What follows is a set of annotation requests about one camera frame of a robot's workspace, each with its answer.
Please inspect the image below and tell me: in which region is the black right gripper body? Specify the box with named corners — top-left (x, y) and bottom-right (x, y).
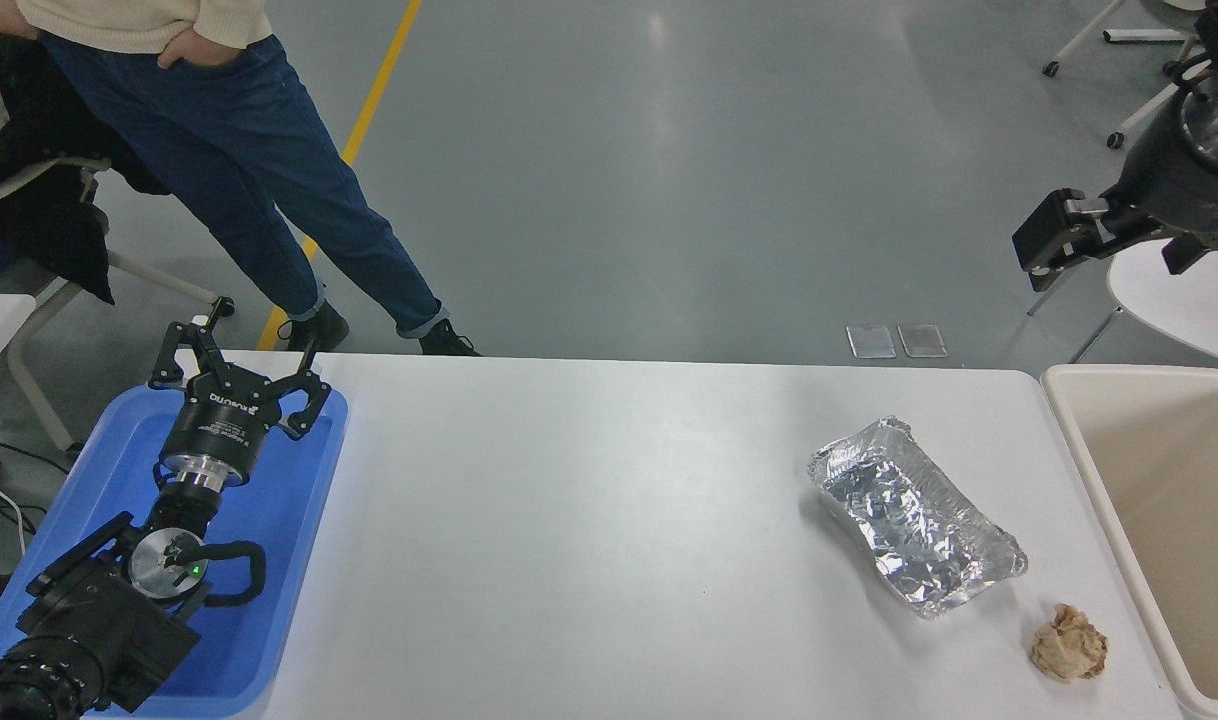
top-left (1103, 94), bottom-right (1218, 277)

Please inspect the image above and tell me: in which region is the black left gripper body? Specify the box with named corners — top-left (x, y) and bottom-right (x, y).
top-left (159, 364), bottom-right (288, 488)

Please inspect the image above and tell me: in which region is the silver foil tray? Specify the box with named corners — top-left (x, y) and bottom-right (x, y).
top-left (807, 416), bottom-right (1028, 620)

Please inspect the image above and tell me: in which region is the clear floor plate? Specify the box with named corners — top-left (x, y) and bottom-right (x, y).
top-left (846, 323), bottom-right (899, 359)
top-left (897, 322), bottom-right (949, 359)

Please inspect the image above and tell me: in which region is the blue plastic tray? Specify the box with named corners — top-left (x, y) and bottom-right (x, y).
top-left (0, 383), bottom-right (350, 719)

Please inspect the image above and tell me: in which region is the white round table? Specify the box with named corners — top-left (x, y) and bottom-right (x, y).
top-left (1026, 234), bottom-right (1218, 370)

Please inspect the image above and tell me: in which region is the white wheeled chair base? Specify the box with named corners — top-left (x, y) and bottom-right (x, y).
top-left (1041, 0), bottom-right (1210, 151)

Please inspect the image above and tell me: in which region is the person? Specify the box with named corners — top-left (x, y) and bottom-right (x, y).
top-left (0, 0), bottom-right (481, 358)

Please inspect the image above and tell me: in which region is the black jacket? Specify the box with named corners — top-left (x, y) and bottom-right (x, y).
top-left (0, 18), bottom-right (167, 306)

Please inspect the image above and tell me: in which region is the large pale bin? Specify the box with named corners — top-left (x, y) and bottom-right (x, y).
top-left (1040, 363), bottom-right (1218, 720)

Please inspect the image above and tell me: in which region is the crumpled tan paper ball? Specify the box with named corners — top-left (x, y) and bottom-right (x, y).
top-left (1030, 602), bottom-right (1110, 684)

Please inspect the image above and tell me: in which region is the white frame chair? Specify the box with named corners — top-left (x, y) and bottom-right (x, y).
top-left (0, 153), bottom-right (222, 453)

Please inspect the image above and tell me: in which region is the black floor cable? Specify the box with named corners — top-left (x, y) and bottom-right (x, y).
top-left (0, 435), bottom-right (72, 536)

